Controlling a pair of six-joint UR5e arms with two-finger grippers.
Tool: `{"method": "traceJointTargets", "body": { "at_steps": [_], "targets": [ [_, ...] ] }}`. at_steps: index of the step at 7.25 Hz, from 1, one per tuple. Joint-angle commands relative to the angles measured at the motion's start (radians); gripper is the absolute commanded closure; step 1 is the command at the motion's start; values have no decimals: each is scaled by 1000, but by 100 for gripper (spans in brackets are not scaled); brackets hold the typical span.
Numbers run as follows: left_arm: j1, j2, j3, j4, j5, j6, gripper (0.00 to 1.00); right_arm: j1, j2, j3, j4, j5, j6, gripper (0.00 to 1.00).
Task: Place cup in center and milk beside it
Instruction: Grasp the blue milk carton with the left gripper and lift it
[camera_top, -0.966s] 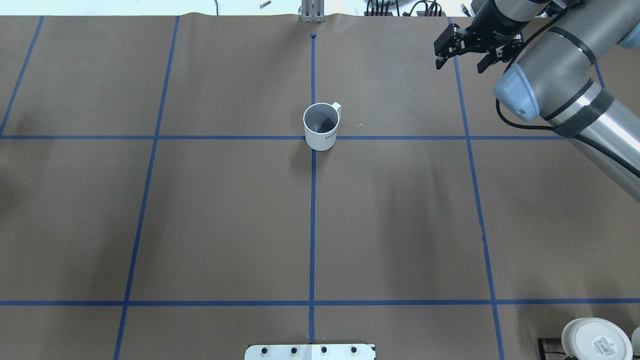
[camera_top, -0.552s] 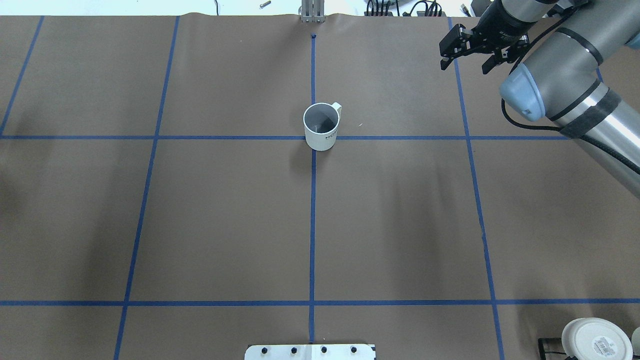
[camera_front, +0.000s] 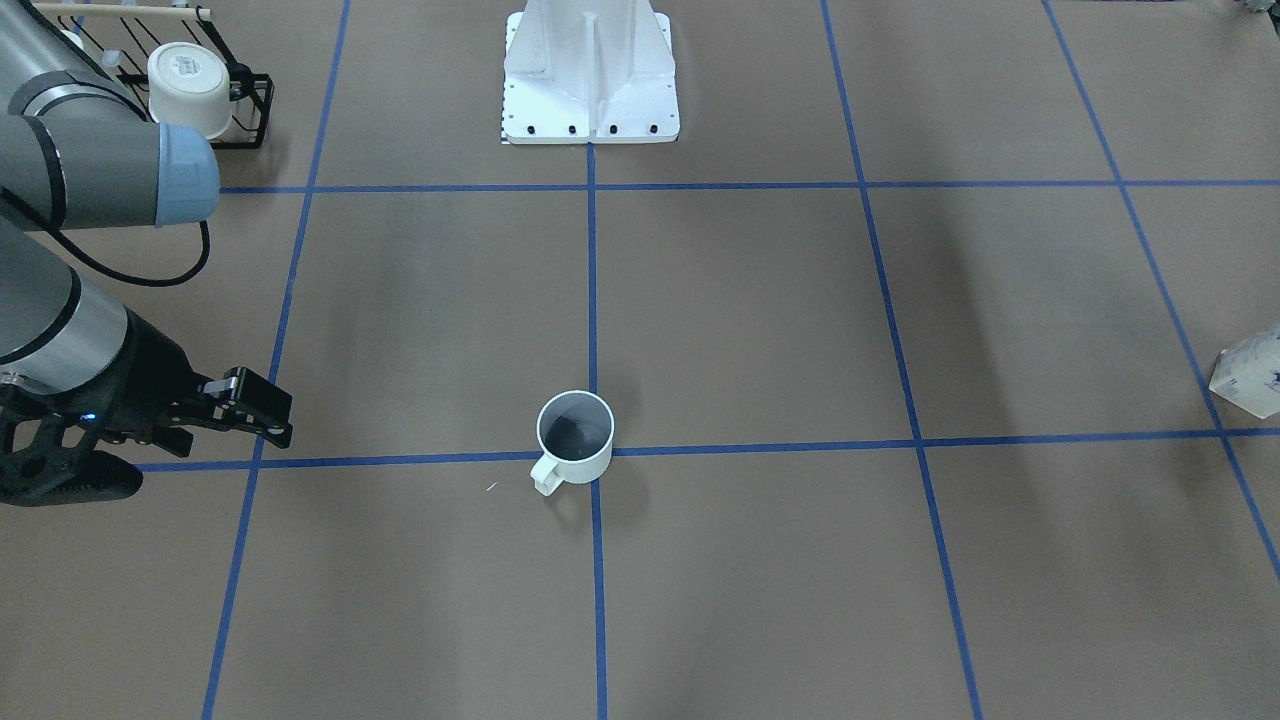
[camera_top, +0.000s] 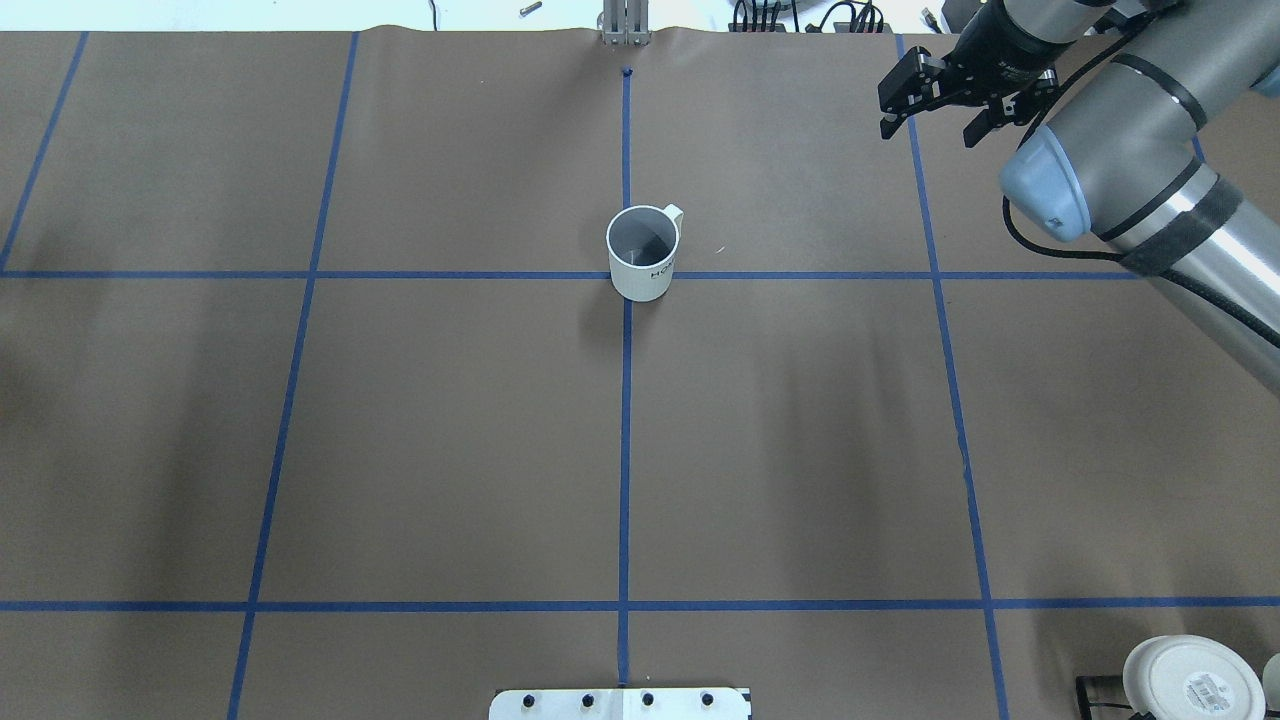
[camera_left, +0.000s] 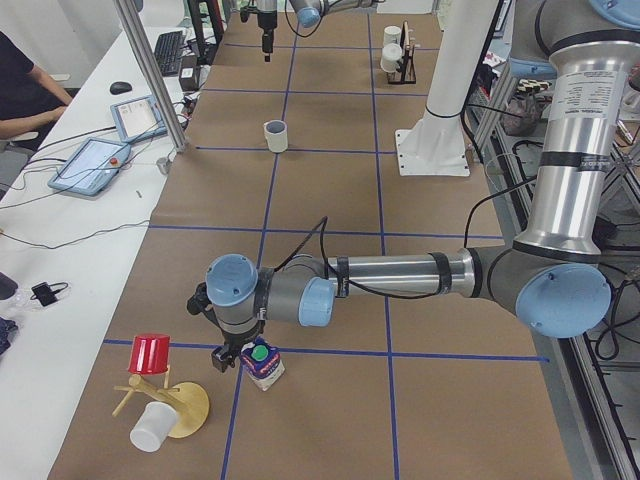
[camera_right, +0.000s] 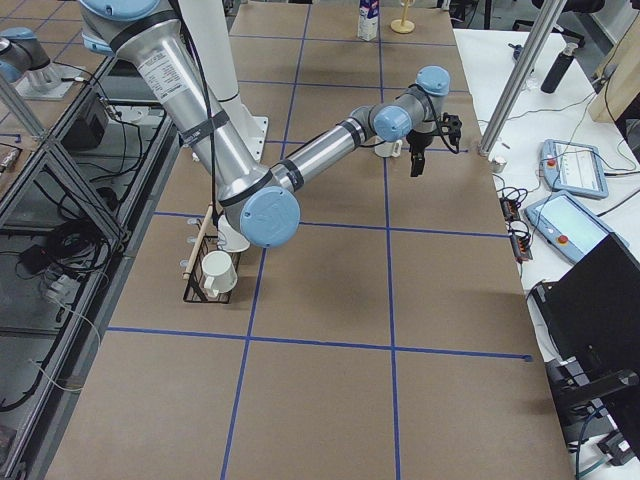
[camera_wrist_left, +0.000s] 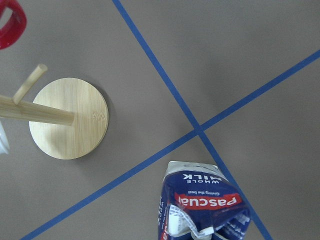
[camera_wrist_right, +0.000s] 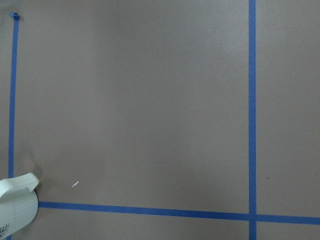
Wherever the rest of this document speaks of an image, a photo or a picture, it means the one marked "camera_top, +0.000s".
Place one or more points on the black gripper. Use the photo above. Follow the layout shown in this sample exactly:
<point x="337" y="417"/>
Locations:
<point x="1003" y="44"/>

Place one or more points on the white mug with handle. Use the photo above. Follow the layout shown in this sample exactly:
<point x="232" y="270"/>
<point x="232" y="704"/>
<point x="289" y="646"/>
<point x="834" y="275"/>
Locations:
<point x="642" y="244"/>

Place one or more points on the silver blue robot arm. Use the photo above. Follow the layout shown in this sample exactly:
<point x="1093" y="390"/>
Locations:
<point x="1105" y="165"/>

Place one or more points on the black power strip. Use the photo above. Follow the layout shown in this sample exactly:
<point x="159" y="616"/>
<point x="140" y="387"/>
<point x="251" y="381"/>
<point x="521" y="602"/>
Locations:
<point x="809" y="17"/>

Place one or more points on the white mug lower rack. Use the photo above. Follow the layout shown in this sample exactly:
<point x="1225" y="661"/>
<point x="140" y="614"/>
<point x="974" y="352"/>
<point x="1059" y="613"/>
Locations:
<point x="1191" y="677"/>

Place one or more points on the white mug rack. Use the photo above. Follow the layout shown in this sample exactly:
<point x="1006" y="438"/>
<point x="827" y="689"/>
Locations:
<point x="1191" y="677"/>
<point x="1270" y="681"/>

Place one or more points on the white mug upper rack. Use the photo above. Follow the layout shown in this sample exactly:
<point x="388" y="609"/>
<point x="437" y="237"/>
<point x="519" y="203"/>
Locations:
<point x="1270" y="681"/>

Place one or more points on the aluminium frame post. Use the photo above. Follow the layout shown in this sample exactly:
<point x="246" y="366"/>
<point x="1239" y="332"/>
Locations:
<point x="625" y="23"/>

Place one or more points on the black wire mug rack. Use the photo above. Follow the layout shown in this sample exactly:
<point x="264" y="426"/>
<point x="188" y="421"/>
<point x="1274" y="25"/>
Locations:
<point x="1102" y="697"/>

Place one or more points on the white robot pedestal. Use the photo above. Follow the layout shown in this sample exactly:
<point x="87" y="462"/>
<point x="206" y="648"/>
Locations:
<point x="623" y="703"/>

